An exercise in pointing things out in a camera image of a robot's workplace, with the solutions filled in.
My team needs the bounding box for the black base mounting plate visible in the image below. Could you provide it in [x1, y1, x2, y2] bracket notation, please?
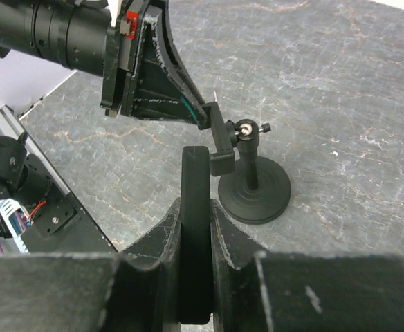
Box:
[0, 132, 116, 253]

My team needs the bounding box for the black phone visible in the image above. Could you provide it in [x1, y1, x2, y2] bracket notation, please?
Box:
[178, 146, 213, 325]

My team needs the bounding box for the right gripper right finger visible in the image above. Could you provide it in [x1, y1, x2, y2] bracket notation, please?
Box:
[211, 201, 404, 331]

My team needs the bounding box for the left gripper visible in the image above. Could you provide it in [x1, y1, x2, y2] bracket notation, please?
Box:
[100, 1, 210, 127]

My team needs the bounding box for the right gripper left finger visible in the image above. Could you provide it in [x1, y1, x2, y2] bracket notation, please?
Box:
[0, 204, 181, 331]

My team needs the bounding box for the round base phone stand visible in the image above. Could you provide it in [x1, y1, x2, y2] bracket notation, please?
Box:
[203, 102, 291, 225]

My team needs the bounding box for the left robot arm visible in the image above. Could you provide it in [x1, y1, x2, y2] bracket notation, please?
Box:
[0, 1, 210, 129]

